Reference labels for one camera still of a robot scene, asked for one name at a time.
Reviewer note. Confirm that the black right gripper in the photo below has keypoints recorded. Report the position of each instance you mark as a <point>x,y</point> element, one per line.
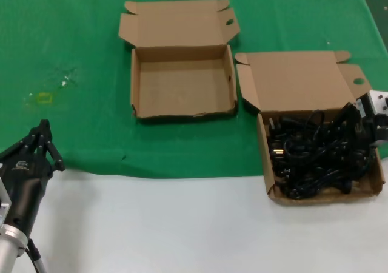
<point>379,130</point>

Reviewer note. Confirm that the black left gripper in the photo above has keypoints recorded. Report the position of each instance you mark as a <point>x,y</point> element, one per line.
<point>24,188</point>

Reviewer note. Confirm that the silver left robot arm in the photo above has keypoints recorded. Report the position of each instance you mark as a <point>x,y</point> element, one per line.
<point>7,248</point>

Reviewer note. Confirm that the cardboard box with torn rim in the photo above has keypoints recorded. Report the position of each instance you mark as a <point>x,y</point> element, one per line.
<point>182,82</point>

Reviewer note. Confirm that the green table cloth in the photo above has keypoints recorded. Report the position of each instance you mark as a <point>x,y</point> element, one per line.
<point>75,27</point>

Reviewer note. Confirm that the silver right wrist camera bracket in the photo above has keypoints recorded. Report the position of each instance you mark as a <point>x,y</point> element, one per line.
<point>376,101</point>

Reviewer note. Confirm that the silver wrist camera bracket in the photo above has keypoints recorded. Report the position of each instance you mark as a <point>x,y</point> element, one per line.
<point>4,200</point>
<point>376,101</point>

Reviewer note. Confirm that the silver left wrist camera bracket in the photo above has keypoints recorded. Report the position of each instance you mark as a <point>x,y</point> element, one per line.
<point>4,200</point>

